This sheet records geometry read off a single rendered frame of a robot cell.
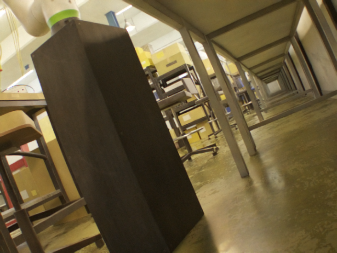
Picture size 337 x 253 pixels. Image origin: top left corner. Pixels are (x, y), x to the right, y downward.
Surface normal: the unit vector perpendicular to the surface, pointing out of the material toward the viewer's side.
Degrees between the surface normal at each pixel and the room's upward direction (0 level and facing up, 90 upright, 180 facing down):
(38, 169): 90
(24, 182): 90
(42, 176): 90
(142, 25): 90
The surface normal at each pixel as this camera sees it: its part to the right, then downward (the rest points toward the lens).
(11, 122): 0.40, -0.18
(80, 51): -0.40, 0.15
